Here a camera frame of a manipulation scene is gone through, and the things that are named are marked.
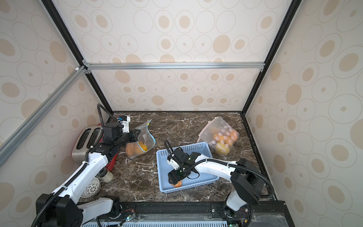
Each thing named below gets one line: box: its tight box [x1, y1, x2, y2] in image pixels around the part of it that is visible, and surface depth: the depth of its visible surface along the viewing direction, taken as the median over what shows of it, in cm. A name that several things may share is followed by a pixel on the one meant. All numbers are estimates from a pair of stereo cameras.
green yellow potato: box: [215, 141, 230, 155], surface depth 89 cm
